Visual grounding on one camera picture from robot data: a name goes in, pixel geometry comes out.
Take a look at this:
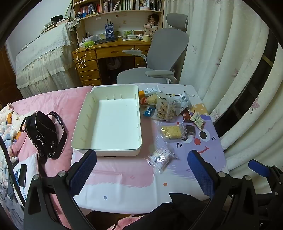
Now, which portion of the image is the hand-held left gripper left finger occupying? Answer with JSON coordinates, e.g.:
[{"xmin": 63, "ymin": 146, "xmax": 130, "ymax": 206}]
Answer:
[{"xmin": 23, "ymin": 150, "xmax": 97, "ymax": 230}]

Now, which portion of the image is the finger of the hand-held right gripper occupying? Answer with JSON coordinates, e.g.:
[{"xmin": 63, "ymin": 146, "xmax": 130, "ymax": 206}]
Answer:
[{"xmin": 248, "ymin": 159, "xmax": 283, "ymax": 195}]

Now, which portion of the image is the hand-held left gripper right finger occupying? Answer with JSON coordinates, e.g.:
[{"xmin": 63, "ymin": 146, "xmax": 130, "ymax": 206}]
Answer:
[{"xmin": 188, "ymin": 150, "xmax": 259, "ymax": 230}]

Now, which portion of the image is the clear packet of white candies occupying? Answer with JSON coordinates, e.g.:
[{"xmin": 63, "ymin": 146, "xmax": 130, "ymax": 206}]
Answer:
[{"xmin": 147, "ymin": 148, "xmax": 178, "ymax": 174}]

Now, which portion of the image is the dark chocolate cake packet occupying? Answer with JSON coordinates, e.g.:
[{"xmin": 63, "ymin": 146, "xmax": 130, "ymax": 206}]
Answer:
[{"xmin": 182, "ymin": 120, "xmax": 196, "ymax": 139}]

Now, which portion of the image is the yellow cake packet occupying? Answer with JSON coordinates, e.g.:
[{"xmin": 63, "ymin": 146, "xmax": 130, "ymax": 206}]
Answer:
[{"xmin": 160, "ymin": 124, "xmax": 186, "ymax": 142}]

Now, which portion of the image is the small green striped packet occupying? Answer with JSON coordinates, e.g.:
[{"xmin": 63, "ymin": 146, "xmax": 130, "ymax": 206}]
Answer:
[{"xmin": 190, "ymin": 111, "xmax": 206, "ymax": 131}]

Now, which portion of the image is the white plastic storage box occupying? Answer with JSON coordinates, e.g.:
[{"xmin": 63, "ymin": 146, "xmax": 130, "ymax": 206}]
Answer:
[{"xmin": 71, "ymin": 84, "xmax": 143, "ymax": 157}]

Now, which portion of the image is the small brown packet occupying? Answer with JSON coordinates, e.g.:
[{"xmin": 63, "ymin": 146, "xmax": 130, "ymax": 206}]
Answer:
[{"xmin": 180, "ymin": 109, "xmax": 192, "ymax": 121}]

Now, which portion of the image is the white snack packet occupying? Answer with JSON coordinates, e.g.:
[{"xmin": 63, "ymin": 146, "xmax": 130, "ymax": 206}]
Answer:
[{"xmin": 174, "ymin": 92, "xmax": 192, "ymax": 115}]

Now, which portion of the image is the large clear printed bread packet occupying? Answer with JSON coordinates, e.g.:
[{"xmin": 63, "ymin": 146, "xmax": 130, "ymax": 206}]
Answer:
[{"xmin": 155, "ymin": 93, "xmax": 177, "ymax": 121}]

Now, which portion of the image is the small blue packet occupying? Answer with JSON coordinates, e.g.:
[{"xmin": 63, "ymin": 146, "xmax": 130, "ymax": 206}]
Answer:
[{"xmin": 141, "ymin": 105, "xmax": 155, "ymax": 117}]

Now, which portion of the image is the bread bun clear packet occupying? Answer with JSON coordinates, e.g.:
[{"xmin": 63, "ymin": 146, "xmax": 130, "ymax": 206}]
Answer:
[{"xmin": 146, "ymin": 94, "xmax": 158, "ymax": 106}]

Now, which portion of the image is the white printed packet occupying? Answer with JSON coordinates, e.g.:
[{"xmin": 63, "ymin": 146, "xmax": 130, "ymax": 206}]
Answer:
[{"xmin": 139, "ymin": 86, "xmax": 162, "ymax": 98}]

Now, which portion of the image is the person's black garment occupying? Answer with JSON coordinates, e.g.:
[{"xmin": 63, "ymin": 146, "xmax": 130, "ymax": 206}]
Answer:
[{"xmin": 133, "ymin": 193, "xmax": 214, "ymax": 230}]

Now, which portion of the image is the black handbag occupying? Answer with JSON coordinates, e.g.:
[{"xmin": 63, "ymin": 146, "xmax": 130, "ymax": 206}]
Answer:
[{"xmin": 19, "ymin": 111, "xmax": 68, "ymax": 159}]

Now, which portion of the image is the black phone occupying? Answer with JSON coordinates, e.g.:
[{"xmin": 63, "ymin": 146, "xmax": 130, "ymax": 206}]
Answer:
[{"xmin": 18, "ymin": 164, "xmax": 27, "ymax": 186}]

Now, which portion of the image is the pink blanket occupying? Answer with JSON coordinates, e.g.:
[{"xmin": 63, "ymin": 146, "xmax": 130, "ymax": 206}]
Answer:
[{"xmin": 11, "ymin": 86, "xmax": 142, "ymax": 230}]

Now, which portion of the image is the cartoon printed quilt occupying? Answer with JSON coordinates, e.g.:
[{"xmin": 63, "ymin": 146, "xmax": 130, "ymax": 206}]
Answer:
[{"xmin": 0, "ymin": 103, "xmax": 39, "ymax": 230}]

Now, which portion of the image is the black bin bag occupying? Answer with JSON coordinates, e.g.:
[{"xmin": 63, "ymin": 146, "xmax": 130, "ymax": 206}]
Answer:
[{"xmin": 106, "ymin": 58, "xmax": 122, "ymax": 69}]

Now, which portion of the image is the white floral curtain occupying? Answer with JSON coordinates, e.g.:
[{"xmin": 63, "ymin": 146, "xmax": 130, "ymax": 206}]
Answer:
[{"xmin": 164, "ymin": 0, "xmax": 283, "ymax": 173}]

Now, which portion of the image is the wooden desk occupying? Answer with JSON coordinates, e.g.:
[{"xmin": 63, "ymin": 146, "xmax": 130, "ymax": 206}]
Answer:
[{"xmin": 72, "ymin": 38, "xmax": 155, "ymax": 87}]

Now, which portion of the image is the grey office chair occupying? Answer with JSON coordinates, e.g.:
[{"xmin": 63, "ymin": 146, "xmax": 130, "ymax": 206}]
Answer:
[{"xmin": 116, "ymin": 13, "xmax": 190, "ymax": 84}]

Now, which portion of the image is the blue gift bag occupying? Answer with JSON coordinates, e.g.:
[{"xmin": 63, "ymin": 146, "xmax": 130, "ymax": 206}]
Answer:
[{"xmin": 105, "ymin": 19, "xmax": 115, "ymax": 40}]

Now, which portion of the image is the floral fabric bag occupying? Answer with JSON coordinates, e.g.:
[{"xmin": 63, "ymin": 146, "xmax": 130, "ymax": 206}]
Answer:
[{"xmin": 67, "ymin": 18, "xmax": 81, "ymax": 31}]

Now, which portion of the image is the pile of books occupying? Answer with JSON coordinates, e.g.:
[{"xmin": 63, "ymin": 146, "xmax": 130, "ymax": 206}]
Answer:
[{"xmin": 41, "ymin": 15, "xmax": 69, "ymax": 33}]

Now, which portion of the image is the wooden bookshelf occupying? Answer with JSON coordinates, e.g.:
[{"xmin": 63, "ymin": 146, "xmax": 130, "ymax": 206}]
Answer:
[{"xmin": 72, "ymin": 0, "xmax": 165, "ymax": 40}]

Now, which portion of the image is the doll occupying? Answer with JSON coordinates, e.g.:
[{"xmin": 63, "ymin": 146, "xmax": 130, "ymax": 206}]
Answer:
[{"xmin": 145, "ymin": 14, "xmax": 158, "ymax": 29}]

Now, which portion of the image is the row of books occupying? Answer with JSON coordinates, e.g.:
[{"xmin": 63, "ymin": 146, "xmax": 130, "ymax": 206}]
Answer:
[{"xmin": 78, "ymin": 0, "xmax": 164, "ymax": 15}]

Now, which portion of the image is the dark window frame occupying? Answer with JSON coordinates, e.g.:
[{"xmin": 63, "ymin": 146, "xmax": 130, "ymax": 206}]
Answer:
[{"xmin": 218, "ymin": 29, "xmax": 283, "ymax": 137}]

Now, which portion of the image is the white charging cable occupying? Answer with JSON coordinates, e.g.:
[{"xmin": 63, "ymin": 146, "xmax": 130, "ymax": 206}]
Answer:
[{"xmin": 75, "ymin": 42, "xmax": 88, "ymax": 68}]

